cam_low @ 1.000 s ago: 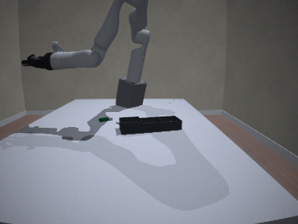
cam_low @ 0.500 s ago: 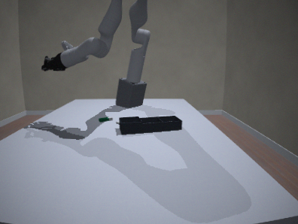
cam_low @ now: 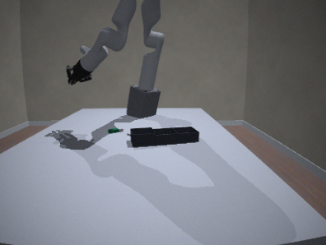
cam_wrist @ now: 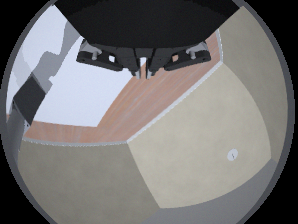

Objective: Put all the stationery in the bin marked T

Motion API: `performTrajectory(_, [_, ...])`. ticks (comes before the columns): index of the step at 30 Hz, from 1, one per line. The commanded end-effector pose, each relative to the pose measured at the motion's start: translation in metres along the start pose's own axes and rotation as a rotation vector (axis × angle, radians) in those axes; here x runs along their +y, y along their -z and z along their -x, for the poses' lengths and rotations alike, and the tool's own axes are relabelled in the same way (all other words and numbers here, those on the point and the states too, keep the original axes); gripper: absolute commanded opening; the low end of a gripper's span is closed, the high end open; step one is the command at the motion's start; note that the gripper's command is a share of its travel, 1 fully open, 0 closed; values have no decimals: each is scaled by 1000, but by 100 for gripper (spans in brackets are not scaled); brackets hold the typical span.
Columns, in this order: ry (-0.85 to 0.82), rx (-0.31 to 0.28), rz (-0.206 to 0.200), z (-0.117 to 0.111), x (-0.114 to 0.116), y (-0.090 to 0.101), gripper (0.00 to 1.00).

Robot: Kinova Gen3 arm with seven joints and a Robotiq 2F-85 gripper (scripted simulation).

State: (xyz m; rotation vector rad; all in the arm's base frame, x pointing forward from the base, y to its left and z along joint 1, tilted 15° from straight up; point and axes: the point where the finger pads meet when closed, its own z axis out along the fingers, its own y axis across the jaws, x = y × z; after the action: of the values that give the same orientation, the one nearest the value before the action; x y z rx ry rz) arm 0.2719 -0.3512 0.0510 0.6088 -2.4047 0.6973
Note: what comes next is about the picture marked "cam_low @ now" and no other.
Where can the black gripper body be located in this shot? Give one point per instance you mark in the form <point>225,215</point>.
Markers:
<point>78,68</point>

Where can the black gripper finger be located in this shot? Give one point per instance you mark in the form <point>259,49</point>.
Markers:
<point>71,76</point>
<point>86,78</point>

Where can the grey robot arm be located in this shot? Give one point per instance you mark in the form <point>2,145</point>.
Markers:
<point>116,40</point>

